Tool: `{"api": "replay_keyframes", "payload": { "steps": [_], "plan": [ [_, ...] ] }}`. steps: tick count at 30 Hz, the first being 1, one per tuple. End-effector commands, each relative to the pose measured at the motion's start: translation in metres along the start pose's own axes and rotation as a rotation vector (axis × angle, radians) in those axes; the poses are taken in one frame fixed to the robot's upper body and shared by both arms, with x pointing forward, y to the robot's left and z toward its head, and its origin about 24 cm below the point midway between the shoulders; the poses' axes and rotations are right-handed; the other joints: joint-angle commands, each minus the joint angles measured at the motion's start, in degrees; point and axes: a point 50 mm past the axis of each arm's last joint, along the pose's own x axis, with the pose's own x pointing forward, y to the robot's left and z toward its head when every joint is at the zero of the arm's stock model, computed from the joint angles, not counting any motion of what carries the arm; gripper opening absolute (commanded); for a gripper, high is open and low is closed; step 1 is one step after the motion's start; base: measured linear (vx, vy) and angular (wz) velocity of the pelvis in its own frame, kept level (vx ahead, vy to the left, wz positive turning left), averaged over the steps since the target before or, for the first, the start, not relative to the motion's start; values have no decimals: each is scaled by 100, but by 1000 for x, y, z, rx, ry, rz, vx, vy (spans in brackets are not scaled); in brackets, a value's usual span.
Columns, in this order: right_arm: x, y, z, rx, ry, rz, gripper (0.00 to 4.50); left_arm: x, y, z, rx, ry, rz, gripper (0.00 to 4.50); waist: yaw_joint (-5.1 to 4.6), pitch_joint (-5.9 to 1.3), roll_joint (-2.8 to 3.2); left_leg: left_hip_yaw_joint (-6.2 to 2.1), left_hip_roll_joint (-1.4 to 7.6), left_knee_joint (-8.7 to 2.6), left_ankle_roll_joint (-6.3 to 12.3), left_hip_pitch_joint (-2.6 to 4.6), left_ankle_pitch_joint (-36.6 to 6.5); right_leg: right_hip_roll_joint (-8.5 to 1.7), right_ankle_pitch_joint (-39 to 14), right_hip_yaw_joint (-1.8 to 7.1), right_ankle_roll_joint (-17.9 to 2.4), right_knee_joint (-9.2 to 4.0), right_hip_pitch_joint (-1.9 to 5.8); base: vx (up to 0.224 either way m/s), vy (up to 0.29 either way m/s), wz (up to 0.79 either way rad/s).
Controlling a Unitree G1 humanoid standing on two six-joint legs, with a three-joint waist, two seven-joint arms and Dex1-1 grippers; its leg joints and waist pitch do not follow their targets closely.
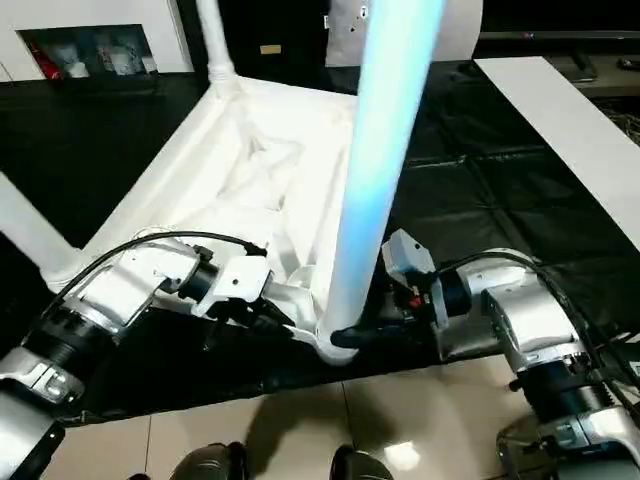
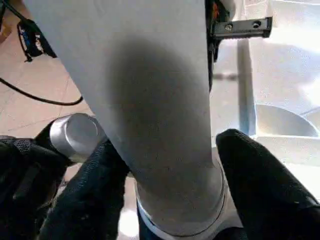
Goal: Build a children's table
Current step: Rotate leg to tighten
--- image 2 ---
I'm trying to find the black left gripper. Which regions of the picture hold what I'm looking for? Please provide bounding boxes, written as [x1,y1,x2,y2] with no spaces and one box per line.
[204,0,273,93]

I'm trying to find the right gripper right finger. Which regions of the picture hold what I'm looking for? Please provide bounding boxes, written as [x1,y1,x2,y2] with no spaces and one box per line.
[216,129,320,240]

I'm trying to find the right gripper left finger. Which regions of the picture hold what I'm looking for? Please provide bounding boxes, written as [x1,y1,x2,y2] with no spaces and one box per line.
[39,139,131,240]

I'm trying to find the white plastic table top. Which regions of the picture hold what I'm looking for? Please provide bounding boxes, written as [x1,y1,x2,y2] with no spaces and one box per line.
[134,0,320,240]

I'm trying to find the white plastic table leg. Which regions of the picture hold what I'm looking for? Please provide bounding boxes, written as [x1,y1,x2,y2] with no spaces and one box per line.
[26,0,226,237]

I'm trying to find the black floor device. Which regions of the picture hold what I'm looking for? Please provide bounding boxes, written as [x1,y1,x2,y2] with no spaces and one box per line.
[16,19,58,63]

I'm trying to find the loose floor cables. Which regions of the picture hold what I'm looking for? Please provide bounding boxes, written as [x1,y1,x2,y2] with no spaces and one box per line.
[0,77,83,106]

